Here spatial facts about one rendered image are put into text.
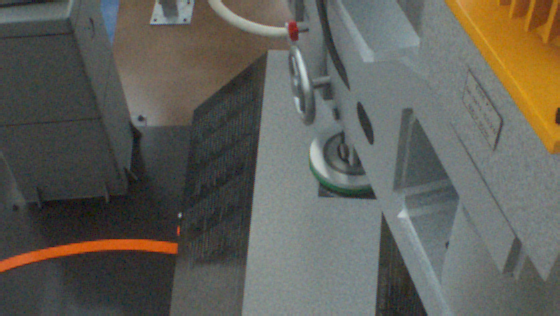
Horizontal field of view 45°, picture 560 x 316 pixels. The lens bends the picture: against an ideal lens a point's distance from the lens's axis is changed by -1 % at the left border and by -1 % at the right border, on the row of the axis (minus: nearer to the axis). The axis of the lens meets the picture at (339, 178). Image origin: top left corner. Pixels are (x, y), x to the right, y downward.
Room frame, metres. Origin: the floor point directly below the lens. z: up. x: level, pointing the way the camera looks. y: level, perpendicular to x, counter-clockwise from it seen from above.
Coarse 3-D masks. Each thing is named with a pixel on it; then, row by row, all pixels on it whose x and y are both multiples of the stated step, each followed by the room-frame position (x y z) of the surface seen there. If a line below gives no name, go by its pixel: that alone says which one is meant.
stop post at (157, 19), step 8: (168, 0) 2.89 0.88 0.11; (176, 0) 2.91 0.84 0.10; (160, 8) 2.96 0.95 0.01; (168, 8) 2.89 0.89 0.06; (176, 8) 2.90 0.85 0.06; (184, 8) 2.97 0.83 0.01; (192, 8) 2.97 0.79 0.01; (152, 16) 2.89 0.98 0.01; (160, 16) 2.89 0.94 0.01; (168, 16) 2.89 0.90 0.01; (176, 16) 2.89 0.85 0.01; (184, 16) 2.90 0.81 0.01; (152, 24) 2.83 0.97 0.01; (160, 24) 2.83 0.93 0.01; (168, 24) 2.83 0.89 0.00; (176, 24) 2.84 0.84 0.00; (184, 24) 2.84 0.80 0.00
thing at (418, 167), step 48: (336, 0) 1.00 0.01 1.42; (384, 0) 0.98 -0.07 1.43; (336, 48) 0.95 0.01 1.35; (384, 48) 0.83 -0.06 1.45; (336, 96) 0.95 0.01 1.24; (384, 96) 0.73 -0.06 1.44; (432, 96) 0.60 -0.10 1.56; (384, 144) 0.72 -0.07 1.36; (432, 144) 0.58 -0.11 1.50; (384, 192) 0.70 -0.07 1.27; (432, 192) 0.67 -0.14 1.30; (480, 192) 0.46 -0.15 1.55; (432, 240) 0.59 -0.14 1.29; (432, 288) 0.52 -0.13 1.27
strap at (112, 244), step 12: (108, 240) 1.48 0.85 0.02; (120, 240) 1.48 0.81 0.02; (132, 240) 1.48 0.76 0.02; (144, 240) 1.49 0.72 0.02; (36, 252) 1.42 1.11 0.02; (48, 252) 1.42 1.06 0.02; (60, 252) 1.42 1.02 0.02; (72, 252) 1.42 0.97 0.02; (84, 252) 1.42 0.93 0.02; (168, 252) 1.43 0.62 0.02; (0, 264) 1.36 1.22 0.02; (12, 264) 1.36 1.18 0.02
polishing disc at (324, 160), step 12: (324, 132) 1.20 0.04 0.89; (336, 132) 1.20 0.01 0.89; (312, 144) 1.16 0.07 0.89; (324, 144) 1.16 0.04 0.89; (336, 144) 1.16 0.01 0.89; (312, 156) 1.12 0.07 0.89; (324, 156) 1.12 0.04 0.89; (336, 156) 1.12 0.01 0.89; (324, 168) 1.08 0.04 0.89; (336, 168) 1.08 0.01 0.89; (348, 168) 1.08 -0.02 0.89; (360, 168) 1.09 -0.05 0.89; (336, 180) 1.05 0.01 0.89; (348, 180) 1.05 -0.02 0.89; (360, 180) 1.05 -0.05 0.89
